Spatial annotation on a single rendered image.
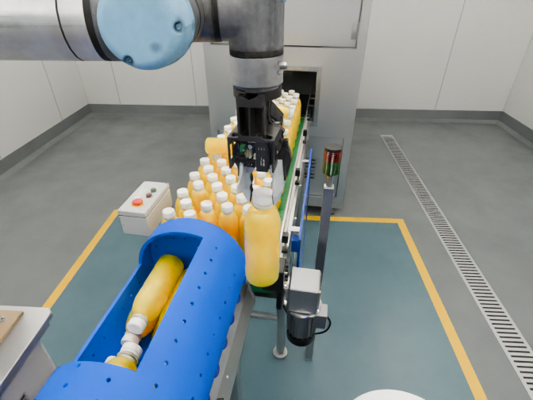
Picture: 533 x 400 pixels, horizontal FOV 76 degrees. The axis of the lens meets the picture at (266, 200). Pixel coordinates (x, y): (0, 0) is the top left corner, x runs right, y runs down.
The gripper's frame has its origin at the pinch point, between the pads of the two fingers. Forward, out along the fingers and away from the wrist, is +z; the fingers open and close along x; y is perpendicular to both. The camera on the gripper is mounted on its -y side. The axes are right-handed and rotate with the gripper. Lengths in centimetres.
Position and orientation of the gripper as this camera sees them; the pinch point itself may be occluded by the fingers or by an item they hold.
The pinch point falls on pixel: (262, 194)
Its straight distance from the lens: 62.2
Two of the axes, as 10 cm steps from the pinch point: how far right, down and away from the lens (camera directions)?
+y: -2.2, 5.3, -8.2
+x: 9.8, 1.1, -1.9
